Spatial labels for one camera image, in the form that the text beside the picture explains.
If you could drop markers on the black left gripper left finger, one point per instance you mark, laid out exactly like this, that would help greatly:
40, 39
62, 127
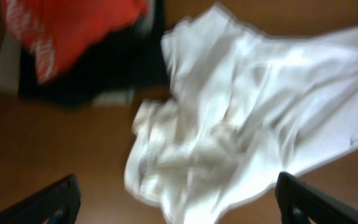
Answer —
57, 203

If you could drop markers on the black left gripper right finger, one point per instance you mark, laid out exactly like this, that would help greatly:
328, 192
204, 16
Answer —
300, 203

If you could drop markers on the white t-shirt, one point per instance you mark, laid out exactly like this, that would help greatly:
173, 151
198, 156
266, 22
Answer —
245, 106

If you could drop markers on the black folded garment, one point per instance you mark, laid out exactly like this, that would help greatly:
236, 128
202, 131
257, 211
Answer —
123, 60

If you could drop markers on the red printed t-shirt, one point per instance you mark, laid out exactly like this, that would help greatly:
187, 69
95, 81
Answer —
57, 32

